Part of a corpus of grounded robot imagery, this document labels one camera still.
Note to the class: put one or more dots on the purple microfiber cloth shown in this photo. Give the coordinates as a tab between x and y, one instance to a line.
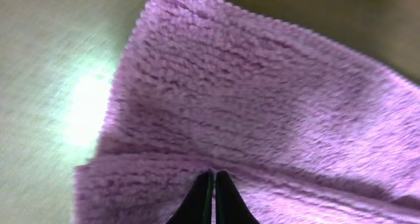
310	130

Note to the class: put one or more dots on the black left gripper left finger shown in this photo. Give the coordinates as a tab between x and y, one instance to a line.
196	208

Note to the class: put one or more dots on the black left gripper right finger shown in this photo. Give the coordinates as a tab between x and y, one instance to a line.
230	207

